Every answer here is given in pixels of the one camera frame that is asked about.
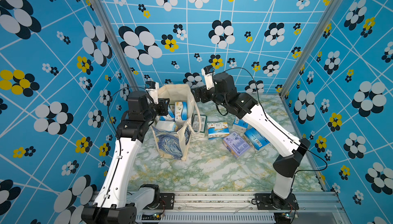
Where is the blue tissue pack white top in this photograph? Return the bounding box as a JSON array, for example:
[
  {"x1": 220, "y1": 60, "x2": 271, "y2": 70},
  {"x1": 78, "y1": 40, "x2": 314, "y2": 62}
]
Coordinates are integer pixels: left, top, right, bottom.
[{"x1": 159, "y1": 107, "x2": 175, "y2": 121}]

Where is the colourful small tissue pack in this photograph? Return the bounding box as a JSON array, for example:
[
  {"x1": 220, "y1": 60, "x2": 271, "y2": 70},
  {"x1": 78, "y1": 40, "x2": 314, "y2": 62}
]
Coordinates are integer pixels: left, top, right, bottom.
[{"x1": 207, "y1": 122, "x2": 230, "y2": 140}]

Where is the cream canvas tote bag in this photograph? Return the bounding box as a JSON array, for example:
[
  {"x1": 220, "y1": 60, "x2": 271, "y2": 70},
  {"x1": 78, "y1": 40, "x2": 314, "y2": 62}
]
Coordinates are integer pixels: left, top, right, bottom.
[{"x1": 151, "y1": 84, "x2": 200, "y2": 161}]

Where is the blue white tissue box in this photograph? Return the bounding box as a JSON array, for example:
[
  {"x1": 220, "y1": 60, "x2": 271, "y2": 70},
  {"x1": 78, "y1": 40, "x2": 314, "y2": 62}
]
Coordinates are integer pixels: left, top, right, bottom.
[{"x1": 174, "y1": 101, "x2": 188, "y2": 122}]

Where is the purple tissue pack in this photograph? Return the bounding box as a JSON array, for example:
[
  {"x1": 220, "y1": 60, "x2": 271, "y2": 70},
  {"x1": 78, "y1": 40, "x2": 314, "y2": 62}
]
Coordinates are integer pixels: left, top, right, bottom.
[{"x1": 223, "y1": 132, "x2": 250, "y2": 159}]

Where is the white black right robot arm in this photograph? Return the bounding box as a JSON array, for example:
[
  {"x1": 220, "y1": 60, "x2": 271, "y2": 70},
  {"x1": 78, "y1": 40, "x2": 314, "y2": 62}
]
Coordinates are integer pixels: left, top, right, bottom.
[{"x1": 192, "y1": 66, "x2": 310, "y2": 210}]

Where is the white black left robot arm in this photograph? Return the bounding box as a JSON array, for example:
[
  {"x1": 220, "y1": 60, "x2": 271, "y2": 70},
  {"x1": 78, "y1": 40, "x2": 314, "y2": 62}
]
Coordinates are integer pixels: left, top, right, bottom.
[{"x1": 81, "y1": 88, "x2": 169, "y2": 224}]

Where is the green white tissue pack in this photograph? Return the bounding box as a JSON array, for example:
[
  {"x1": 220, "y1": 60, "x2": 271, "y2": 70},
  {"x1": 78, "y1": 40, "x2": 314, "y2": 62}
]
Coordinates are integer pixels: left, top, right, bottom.
[{"x1": 192, "y1": 114, "x2": 207, "y2": 137}]

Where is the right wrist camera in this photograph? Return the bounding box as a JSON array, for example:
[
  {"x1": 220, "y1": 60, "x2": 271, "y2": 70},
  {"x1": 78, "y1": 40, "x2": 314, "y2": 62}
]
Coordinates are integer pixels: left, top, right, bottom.
[{"x1": 201, "y1": 65, "x2": 215, "y2": 90}]

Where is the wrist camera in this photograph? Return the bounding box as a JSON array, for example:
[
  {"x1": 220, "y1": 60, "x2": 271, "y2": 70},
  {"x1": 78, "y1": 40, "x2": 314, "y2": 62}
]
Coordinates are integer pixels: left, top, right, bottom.
[
  {"x1": 145, "y1": 81, "x2": 159, "y2": 104},
  {"x1": 201, "y1": 65, "x2": 215, "y2": 90}
]

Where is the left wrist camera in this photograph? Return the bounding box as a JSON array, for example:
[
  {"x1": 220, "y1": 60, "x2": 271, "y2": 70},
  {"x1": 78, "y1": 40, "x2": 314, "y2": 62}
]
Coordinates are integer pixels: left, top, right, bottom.
[{"x1": 145, "y1": 81, "x2": 159, "y2": 104}]

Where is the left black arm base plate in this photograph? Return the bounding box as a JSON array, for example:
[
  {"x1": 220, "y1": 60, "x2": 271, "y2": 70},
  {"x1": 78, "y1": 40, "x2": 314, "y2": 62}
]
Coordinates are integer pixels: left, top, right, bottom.
[{"x1": 143, "y1": 193, "x2": 175, "y2": 210}]

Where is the aluminium front rail frame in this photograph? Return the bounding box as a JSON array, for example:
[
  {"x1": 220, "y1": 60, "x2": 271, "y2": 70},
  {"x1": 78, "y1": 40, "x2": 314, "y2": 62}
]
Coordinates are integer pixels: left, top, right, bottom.
[{"x1": 127, "y1": 191, "x2": 350, "y2": 224}]

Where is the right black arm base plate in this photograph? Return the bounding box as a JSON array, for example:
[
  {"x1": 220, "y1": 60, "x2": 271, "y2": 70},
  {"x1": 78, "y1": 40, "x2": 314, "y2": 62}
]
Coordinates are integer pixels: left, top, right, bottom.
[{"x1": 252, "y1": 192, "x2": 299, "y2": 211}]

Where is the left aluminium corner post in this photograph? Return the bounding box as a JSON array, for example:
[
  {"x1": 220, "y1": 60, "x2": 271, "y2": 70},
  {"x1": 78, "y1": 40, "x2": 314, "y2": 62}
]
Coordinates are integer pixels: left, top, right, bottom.
[{"x1": 91, "y1": 0, "x2": 139, "y2": 91}]

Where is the aluminium corner post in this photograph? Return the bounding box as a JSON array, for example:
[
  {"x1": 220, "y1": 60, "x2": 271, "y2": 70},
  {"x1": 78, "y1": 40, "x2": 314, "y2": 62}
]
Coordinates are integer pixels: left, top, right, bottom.
[
  {"x1": 91, "y1": 0, "x2": 139, "y2": 91},
  {"x1": 279, "y1": 0, "x2": 343, "y2": 99}
]

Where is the right aluminium corner post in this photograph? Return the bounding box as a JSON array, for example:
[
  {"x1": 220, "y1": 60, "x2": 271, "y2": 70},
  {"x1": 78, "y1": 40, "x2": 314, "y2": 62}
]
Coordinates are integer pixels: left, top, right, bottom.
[{"x1": 279, "y1": 0, "x2": 343, "y2": 99}]

